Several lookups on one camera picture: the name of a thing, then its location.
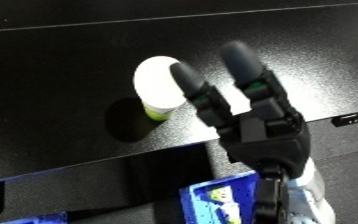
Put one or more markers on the paper cup with green band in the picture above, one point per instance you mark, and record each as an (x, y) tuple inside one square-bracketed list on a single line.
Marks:
[(231, 210), (155, 83), (220, 193)]

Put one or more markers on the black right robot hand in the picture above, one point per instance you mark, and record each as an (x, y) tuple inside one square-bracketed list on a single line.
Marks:
[(264, 140)]

